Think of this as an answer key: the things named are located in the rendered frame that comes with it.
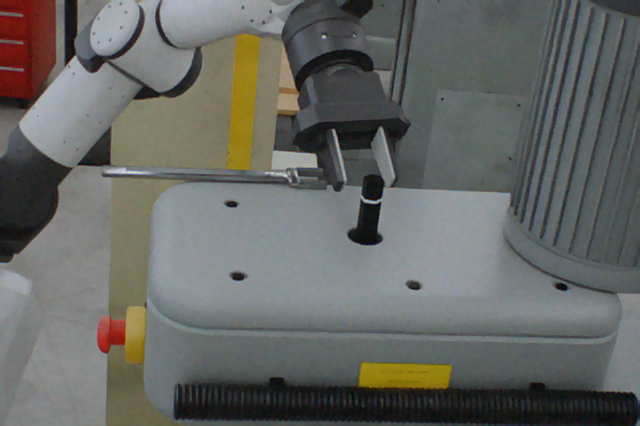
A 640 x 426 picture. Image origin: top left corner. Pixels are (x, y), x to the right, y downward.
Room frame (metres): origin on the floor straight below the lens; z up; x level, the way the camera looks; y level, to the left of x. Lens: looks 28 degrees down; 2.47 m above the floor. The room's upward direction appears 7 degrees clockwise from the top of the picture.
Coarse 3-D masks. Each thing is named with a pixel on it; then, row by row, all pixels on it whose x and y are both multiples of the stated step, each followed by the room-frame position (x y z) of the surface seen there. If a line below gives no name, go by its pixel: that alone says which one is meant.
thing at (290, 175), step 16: (112, 176) 1.11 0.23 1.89; (128, 176) 1.11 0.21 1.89; (144, 176) 1.11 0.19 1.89; (160, 176) 1.11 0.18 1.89; (176, 176) 1.12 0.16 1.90; (192, 176) 1.12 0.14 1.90; (208, 176) 1.12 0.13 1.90; (224, 176) 1.13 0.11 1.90; (240, 176) 1.13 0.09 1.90; (256, 176) 1.14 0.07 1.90; (272, 176) 1.14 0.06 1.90; (288, 176) 1.15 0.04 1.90; (304, 176) 1.16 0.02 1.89; (320, 176) 1.17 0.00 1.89
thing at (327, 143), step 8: (320, 136) 1.08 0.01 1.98; (328, 136) 1.08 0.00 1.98; (336, 136) 1.08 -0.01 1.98; (320, 144) 1.08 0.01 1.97; (328, 144) 1.07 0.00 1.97; (336, 144) 1.07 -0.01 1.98; (328, 152) 1.07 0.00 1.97; (336, 152) 1.06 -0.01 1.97; (328, 160) 1.07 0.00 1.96; (336, 160) 1.06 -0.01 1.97; (328, 168) 1.07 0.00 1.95; (336, 168) 1.05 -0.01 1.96; (336, 176) 1.05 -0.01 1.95; (344, 176) 1.05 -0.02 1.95; (336, 184) 1.04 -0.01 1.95; (344, 184) 1.04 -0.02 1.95
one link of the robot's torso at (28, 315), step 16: (0, 256) 1.28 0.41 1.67; (0, 272) 1.26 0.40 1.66; (16, 272) 1.30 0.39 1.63; (0, 288) 1.23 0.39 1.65; (16, 288) 1.24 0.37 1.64; (32, 288) 1.27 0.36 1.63; (0, 304) 1.22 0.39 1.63; (16, 304) 1.23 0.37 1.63; (32, 304) 1.25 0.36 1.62; (0, 320) 1.21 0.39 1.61; (16, 320) 1.22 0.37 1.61; (32, 320) 1.25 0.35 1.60; (0, 336) 1.20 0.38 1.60; (16, 336) 1.22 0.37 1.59; (32, 336) 1.24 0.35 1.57; (0, 352) 1.19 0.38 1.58; (16, 352) 1.21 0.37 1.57; (0, 368) 1.18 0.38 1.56; (16, 368) 1.21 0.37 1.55; (16, 384) 1.21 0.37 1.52; (0, 416) 1.17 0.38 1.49
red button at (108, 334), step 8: (104, 320) 1.00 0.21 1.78; (104, 328) 0.99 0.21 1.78; (112, 328) 1.00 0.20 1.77; (120, 328) 1.00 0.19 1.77; (104, 336) 0.99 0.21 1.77; (112, 336) 0.99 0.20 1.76; (120, 336) 1.00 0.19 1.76; (104, 344) 0.98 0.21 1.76; (112, 344) 0.99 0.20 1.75; (120, 344) 1.00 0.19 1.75; (104, 352) 0.99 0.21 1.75
